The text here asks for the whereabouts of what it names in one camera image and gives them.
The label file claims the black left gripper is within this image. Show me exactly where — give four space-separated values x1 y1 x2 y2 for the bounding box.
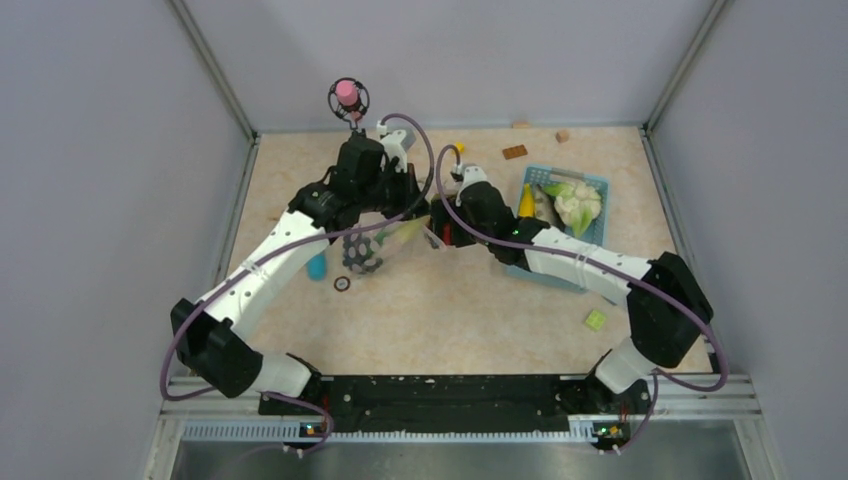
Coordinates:
358 161 433 221

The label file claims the yellow banana pepper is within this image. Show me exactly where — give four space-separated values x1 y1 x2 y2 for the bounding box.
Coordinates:
517 183 535 218

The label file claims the grey toy fish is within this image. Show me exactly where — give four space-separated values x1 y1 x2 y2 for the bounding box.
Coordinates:
532 184 564 230

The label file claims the black grape bunch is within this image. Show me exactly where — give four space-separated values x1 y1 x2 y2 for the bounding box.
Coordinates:
342 233 384 275

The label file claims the clear zip top bag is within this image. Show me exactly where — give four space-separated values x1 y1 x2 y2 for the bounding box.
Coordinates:
342 215 446 275

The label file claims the light blue plastic basket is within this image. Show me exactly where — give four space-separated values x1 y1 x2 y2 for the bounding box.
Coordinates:
503 164 611 295

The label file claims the white cauliflower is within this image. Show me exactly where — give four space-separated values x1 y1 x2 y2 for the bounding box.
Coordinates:
543 180 603 238

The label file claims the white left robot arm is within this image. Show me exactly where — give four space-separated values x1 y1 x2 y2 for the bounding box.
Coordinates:
171 127 426 414

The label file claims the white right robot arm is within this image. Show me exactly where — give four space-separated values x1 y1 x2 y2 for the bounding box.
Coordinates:
432 165 714 412

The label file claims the brown brick block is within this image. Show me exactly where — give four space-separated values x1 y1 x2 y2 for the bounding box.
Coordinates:
502 144 528 160

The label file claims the pink microphone on tripod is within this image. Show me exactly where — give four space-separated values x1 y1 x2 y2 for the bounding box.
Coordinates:
327 77 370 136

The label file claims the teal silicone tool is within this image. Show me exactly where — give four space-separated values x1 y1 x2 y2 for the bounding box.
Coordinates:
306 253 328 282

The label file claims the light green lego brick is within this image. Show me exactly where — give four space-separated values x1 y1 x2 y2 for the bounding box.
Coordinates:
584 309 607 332

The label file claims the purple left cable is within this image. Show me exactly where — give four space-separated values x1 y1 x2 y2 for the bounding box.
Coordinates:
160 113 437 458

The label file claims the purple cable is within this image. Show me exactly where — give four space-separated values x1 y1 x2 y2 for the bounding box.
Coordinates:
433 144 730 455
160 113 437 458

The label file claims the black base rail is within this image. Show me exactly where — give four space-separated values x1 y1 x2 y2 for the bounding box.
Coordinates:
258 374 654 435

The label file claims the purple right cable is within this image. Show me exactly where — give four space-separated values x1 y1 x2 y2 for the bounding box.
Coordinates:
433 144 730 455

